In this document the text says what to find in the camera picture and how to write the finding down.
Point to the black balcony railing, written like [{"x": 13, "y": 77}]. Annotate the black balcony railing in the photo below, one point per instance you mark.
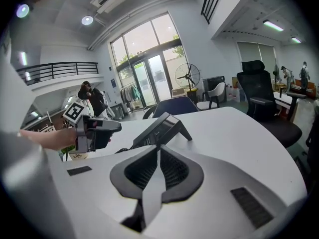
[{"x": 57, "y": 64}]

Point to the round ceiling lamp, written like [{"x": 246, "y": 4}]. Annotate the round ceiling lamp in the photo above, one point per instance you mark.
[
  {"x": 23, "y": 10},
  {"x": 87, "y": 20}
]

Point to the ceiling tube light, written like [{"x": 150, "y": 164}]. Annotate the ceiling tube light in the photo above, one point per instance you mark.
[
  {"x": 296, "y": 39},
  {"x": 272, "y": 25}
]

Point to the black cabinet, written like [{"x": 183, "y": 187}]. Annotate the black cabinet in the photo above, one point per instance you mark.
[{"x": 214, "y": 81}]

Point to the black metal grille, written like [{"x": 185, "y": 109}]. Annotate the black metal grille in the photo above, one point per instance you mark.
[{"x": 211, "y": 1}]

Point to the person's left forearm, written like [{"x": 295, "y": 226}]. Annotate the person's left forearm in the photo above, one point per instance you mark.
[{"x": 49, "y": 139}]

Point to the brown cardboard box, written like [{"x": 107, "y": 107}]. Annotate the brown cardboard box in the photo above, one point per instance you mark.
[{"x": 178, "y": 93}]

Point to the dark round-back chair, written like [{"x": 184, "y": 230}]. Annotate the dark round-back chair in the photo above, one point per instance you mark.
[{"x": 148, "y": 112}]

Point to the grey window blinds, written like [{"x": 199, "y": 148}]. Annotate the grey window blinds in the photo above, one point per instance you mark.
[{"x": 256, "y": 55}]

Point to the clothes rack with garments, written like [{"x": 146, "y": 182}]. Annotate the clothes rack with garments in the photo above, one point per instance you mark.
[{"x": 134, "y": 93}]

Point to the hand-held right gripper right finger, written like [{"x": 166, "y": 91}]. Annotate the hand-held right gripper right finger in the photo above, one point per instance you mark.
[{"x": 224, "y": 183}]

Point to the white chair with black legs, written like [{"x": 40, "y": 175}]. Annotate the white chair with black legs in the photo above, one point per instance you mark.
[{"x": 216, "y": 91}]

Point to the black headrest office chair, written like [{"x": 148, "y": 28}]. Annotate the black headrest office chair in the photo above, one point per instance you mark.
[{"x": 259, "y": 91}]

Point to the white rounded table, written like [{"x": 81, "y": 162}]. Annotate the white rounded table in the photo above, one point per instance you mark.
[{"x": 224, "y": 133}]

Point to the black desk telephone base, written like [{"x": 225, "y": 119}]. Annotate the black desk telephone base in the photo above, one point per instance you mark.
[{"x": 172, "y": 126}]

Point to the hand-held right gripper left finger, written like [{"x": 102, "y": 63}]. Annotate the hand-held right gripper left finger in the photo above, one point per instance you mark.
[{"x": 99, "y": 183}]

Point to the large black pedestal fan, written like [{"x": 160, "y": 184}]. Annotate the large black pedestal fan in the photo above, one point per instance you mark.
[{"x": 188, "y": 76}]

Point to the navy upholstered chair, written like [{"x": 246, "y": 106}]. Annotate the navy upholstered chair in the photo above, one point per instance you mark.
[{"x": 174, "y": 107}]

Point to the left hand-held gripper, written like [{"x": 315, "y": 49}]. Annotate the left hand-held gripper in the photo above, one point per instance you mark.
[{"x": 83, "y": 138}]

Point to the black bin with yellow lid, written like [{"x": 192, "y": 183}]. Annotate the black bin with yellow lid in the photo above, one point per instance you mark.
[{"x": 192, "y": 94}]

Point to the glass entrance door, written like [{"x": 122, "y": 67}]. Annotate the glass entrance door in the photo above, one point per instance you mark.
[{"x": 154, "y": 78}]

